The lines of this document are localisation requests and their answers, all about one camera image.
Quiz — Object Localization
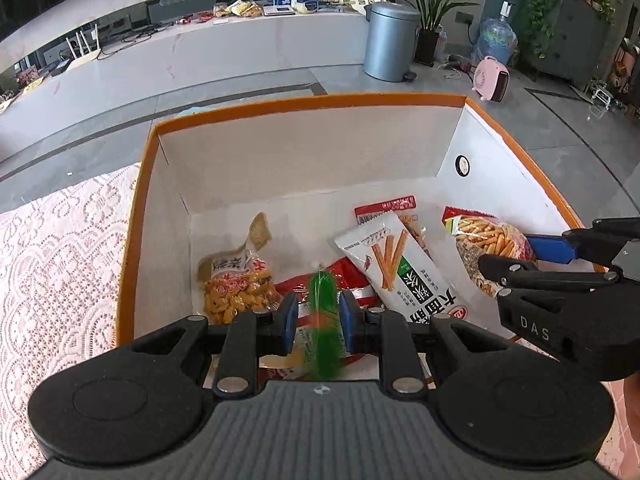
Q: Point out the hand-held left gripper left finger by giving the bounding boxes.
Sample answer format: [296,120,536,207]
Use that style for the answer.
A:
[132,292,301,396]

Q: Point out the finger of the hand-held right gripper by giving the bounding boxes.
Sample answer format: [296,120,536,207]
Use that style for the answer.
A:
[524,217,640,266]
[477,254,623,303]

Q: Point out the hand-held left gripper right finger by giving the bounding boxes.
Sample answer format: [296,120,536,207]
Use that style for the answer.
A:
[339,290,506,396]

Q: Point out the small bright green packet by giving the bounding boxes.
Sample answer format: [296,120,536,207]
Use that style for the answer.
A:
[306,270,346,378]

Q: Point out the orange stick snack bag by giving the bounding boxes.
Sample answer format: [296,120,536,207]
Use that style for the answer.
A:
[442,206,538,301]

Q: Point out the large red snack packet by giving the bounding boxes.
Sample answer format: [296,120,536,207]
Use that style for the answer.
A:
[274,257,386,381]

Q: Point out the clear peanut packet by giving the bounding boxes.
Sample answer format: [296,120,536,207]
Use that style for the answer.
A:
[197,212,283,326]

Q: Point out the white breadstick packet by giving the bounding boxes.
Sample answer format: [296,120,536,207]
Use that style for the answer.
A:
[334,210,471,323]

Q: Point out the small red label packet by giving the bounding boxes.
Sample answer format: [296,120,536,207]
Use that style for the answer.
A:
[354,195,433,261]

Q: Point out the orange cardboard box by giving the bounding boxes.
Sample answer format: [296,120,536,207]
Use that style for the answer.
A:
[116,94,608,391]

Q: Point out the person's right forearm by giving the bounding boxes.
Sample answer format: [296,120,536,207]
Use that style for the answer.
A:
[621,374,640,443]

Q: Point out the small white step stool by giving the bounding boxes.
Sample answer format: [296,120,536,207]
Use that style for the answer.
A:
[585,80,613,113]

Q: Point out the pink space heater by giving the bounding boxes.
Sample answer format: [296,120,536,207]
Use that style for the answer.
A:
[472,55,511,103]

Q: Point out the grey drawer cabinet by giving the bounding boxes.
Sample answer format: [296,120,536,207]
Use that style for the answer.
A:
[525,0,613,93]

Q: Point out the blue water jug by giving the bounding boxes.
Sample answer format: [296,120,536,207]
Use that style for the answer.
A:
[477,2,518,68]

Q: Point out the potted long-leaf plant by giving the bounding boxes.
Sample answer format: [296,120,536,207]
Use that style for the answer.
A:
[387,0,488,67]

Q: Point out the white lace tablecloth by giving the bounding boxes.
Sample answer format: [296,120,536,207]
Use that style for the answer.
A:
[0,165,141,480]

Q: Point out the grey pedal trash can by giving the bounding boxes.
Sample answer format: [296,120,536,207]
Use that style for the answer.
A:
[363,1,422,83]

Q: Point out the white marble tv console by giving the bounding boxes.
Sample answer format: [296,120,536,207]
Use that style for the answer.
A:
[0,5,371,161]

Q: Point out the yellow snack bags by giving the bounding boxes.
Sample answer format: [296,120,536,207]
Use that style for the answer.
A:
[212,0,263,18]

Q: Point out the grey speaker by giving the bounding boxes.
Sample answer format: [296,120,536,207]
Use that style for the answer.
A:
[147,0,221,23]

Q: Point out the white router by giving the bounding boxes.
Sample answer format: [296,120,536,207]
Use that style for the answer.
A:
[67,22,103,61]

